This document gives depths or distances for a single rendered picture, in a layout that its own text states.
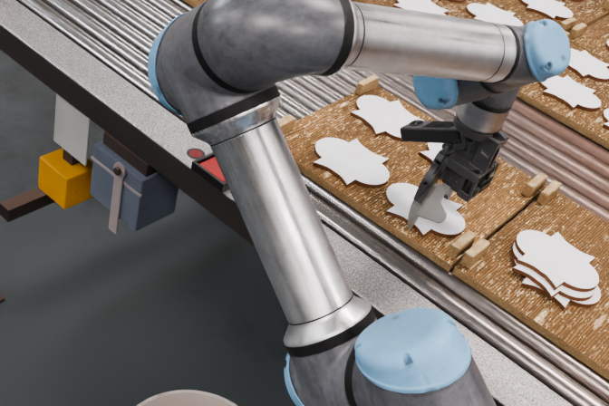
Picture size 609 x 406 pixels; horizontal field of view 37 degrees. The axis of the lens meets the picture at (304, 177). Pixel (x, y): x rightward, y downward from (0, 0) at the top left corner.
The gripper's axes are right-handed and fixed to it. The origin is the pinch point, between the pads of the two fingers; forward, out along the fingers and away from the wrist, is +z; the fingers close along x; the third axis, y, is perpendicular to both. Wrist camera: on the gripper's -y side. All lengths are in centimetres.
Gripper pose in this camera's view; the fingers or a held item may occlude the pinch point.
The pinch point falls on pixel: (425, 209)
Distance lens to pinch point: 154.7
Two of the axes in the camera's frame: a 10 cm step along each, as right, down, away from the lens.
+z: -2.4, 7.6, 6.0
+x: 6.2, -3.5, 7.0
